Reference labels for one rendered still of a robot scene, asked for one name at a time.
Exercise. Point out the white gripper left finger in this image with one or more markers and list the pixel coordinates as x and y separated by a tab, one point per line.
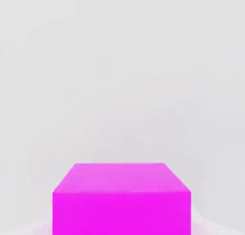
45	228

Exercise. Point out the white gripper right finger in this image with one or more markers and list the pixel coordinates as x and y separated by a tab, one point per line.
199	226

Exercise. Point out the small magenta cube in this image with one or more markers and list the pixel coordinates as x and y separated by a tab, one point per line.
121	210

